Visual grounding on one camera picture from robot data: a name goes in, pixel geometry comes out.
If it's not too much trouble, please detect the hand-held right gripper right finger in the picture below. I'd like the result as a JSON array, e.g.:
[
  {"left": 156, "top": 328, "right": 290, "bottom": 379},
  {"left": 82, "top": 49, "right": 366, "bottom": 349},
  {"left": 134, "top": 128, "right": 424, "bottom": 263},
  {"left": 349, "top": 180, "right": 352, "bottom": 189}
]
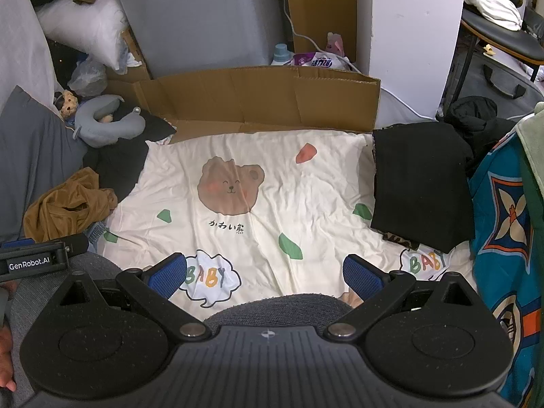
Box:
[{"left": 324, "top": 253, "right": 479, "bottom": 341}]

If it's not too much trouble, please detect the black cloth heap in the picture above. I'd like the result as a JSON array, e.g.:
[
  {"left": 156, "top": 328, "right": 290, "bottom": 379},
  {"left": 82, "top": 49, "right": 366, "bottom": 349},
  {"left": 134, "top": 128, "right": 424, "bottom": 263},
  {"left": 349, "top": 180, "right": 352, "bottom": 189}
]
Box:
[{"left": 444, "top": 96, "right": 519, "bottom": 175}]

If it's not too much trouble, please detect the brown printed t-shirt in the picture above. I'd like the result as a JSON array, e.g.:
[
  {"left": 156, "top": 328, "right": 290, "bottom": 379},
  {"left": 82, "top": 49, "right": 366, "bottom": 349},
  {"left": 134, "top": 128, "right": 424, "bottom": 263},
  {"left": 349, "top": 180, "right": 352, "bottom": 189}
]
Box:
[{"left": 23, "top": 167, "right": 118, "bottom": 243}]

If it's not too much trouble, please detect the flattened cardboard sheet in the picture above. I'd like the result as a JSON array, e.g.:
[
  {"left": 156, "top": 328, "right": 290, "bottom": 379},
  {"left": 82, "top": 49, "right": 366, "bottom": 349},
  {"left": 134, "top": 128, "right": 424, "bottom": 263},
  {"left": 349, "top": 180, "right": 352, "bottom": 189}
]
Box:
[{"left": 106, "top": 66, "right": 381, "bottom": 144}]

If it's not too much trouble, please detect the white bear print blanket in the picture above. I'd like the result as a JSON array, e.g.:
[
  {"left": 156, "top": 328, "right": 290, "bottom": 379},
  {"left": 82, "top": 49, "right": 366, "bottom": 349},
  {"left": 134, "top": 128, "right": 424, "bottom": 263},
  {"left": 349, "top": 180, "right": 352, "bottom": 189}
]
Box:
[{"left": 87, "top": 130, "right": 477, "bottom": 311}]

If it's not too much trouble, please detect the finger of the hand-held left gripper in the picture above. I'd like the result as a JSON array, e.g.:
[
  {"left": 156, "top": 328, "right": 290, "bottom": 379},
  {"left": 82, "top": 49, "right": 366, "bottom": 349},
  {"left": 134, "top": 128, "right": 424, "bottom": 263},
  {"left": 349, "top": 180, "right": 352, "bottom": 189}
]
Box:
[{"left": 64, "top": 234, "right": 90, "bottom": 258}]

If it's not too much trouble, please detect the white cable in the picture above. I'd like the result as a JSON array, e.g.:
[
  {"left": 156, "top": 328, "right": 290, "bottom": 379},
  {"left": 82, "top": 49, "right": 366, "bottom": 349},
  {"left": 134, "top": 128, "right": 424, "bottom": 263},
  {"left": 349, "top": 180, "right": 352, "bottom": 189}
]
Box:
[{"left": 283, "top": 2, "right": 438, "bottom": 120}]

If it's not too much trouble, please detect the purple detergent pouch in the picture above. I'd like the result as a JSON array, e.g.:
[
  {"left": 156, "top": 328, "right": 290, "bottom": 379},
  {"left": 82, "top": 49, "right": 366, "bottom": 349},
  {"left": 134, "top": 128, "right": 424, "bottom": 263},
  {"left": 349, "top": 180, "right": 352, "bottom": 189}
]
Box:
[{"left": 290, "top": 51, "right": 351, "bottom": 69}]

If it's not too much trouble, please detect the leopard print garment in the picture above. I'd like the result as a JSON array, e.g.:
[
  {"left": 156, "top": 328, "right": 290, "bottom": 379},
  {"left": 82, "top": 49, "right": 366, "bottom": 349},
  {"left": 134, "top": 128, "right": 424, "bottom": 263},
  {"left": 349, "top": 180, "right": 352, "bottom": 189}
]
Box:
[{"left": 382, "top": 232, "right": 419, "bottom": 251}]

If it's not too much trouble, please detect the teddy bear toy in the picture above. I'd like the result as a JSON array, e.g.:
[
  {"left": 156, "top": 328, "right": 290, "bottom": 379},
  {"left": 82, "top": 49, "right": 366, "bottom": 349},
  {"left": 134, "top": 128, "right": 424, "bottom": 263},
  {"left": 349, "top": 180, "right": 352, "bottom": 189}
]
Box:
[{"left": 54, "top": 90, "right": 79, "bottom": 120}]

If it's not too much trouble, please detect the open cardboard box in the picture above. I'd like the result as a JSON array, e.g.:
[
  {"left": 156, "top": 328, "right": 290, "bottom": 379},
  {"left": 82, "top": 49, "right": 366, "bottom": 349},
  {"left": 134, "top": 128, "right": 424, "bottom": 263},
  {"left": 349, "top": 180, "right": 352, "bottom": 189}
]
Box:
[{"left": 106, "top": 28, "right": 154, "bottom": 94}]

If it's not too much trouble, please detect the person's left hand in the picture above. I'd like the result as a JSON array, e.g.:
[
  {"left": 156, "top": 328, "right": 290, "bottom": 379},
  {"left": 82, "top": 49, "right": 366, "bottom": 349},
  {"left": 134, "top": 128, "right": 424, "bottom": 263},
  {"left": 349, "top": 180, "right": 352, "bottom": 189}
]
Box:
[{"left": 0, "top": 321, "right": 17, "bottom": 392}]

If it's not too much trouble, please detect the grey neck pillow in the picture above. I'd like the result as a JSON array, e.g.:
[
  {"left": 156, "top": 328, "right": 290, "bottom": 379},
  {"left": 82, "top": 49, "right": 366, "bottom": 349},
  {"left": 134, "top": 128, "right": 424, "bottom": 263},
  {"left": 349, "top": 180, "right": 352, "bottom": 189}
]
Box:
[{"left": 72, "top": 95, "right": 146, "bottom": 149}]

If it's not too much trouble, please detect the white pillow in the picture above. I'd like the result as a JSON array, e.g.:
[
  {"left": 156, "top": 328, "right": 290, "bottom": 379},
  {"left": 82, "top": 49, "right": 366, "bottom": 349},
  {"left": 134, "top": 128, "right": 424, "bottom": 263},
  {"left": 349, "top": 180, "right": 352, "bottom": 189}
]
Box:
[{"left": 36, "top": 0, "right": 130, "bottom": 73}]

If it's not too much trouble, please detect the teal patterned cloth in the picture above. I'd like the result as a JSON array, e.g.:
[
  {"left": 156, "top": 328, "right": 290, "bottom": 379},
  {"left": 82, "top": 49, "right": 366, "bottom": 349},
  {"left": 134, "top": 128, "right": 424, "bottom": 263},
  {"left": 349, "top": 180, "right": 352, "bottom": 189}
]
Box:
[{"left": 467, "top": 130, "right": 544, "bottom": 398}]

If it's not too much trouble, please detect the black crumpled cloth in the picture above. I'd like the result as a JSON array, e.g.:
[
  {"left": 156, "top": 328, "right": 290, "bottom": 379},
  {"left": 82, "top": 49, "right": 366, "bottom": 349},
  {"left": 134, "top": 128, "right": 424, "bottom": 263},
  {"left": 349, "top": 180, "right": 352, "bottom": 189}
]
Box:
[{"left": 83, "top": 108, "right": 177, "bottom": 202}]

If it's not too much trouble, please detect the person's grey trousered leg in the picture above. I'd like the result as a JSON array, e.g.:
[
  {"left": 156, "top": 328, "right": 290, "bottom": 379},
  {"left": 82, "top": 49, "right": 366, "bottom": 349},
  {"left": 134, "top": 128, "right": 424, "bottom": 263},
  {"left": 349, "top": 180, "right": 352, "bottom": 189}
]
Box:
[{"left": 8, "top": 253, "right": 123, "bottom": 406}]

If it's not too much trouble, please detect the white curtain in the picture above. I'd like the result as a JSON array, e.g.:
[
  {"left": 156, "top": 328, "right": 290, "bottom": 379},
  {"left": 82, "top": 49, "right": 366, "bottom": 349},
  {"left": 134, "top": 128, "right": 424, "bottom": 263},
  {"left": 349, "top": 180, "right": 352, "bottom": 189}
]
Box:
[{"left": 0, "top": 0, "right": 58, "bottom": 115}]

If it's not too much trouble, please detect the pink bottle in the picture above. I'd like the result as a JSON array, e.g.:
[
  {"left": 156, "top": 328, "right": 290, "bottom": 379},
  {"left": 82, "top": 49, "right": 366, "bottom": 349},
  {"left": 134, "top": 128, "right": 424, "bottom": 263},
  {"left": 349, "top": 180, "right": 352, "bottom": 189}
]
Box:
[{"left": 325, "top": 32, "right": 345, "bottom": 57}]

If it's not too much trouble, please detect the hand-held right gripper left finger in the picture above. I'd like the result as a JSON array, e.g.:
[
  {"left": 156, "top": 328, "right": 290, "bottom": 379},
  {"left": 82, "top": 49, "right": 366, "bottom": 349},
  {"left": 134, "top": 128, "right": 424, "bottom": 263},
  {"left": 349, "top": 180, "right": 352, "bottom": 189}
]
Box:
[{"left": 55, "top": 253, "right": 211, "bottom": 341}]

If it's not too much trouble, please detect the white cloth bundle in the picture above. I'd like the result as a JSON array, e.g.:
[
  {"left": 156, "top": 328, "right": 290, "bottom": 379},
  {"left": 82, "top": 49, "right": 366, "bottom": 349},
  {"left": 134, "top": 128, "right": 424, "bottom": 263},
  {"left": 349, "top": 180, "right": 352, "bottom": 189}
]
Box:
[{"left": 464, "top": 0, "right": 523, "bottom": 31}]

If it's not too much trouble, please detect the grey wrapped appliance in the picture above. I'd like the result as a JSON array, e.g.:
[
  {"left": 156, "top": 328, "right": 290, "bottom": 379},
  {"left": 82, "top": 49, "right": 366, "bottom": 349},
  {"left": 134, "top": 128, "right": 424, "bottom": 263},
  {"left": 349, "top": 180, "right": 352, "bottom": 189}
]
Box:
[{"left": 108, "top": 0, "right": 294, "bottom": 79}]

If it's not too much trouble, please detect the clear plastic bag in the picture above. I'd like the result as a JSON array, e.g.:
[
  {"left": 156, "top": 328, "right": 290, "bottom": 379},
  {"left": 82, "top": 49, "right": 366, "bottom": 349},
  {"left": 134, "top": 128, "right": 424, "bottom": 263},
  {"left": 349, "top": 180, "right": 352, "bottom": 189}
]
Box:
[{"left": 68, "top": 59, "right": 108, "bottom": 98}]

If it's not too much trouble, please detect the black chair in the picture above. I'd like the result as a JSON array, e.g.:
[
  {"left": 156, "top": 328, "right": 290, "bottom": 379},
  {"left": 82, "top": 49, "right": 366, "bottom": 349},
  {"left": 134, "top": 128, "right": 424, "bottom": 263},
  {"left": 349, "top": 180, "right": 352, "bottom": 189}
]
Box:
[{"left": 461, "top": 0, "right": 544, "bottom": 81}]

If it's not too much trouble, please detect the black folded garment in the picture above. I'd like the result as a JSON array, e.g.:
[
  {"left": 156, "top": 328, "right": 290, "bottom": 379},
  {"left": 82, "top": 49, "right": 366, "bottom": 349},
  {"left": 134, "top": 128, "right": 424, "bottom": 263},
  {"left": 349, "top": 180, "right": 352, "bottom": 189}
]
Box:
[{"left": 371, "top": 121, "right": 474, "bottom": 252}]

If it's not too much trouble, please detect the grey cushion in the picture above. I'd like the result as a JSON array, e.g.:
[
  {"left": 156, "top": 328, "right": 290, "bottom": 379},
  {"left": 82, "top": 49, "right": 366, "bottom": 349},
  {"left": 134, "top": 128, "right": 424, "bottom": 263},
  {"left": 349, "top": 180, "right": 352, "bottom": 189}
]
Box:
[{"left": 0, "top": 85, "right": 88, "bottom": 243}]

